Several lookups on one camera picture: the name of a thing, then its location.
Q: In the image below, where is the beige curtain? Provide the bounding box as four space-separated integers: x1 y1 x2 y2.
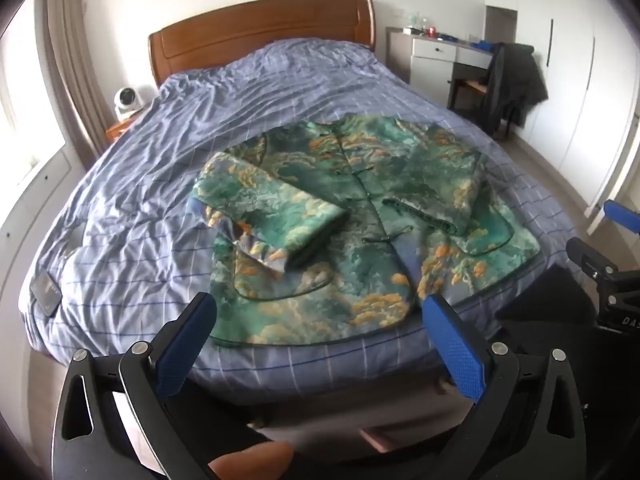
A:
42 0 118 161

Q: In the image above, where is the white desk fan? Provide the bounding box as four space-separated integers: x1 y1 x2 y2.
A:
113 86 153 120

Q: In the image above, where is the dark wooden chair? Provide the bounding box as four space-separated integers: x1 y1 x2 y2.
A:
447 77 516 138

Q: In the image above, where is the wooden nightstand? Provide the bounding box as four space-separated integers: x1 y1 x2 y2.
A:
105 112 146 142

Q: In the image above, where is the person's left hand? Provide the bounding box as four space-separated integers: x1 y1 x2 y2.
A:
207 440 295 480

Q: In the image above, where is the green patterned jacket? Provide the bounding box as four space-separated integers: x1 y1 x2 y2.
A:
191 114 542 348

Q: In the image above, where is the blue striped quilt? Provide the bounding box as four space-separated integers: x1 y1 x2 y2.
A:
19 39 583 401

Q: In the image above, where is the black coat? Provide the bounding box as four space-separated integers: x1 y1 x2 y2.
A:
482 42 549 133

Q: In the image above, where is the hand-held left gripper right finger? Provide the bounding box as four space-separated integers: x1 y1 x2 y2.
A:
422 294 588 480

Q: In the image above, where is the white wardrobe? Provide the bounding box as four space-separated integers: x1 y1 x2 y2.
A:
517 0 640 231

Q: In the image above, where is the white desk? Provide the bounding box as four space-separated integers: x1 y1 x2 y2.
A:
387 27 501 101

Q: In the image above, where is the wooden headboard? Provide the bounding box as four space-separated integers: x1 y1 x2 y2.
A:
148 0 377 86

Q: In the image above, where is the grey bed base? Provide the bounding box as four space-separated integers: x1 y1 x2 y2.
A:
240 375 466 456

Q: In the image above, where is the window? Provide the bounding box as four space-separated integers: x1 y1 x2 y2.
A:
0 0 68 171

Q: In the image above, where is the dark rectangular patch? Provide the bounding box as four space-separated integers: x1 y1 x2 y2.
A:
29 270 63 317

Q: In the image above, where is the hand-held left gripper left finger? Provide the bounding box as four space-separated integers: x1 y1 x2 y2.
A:
51 291 218 480

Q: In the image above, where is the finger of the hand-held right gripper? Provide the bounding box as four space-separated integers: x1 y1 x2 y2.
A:
566 237 622 282
603 200 640 235

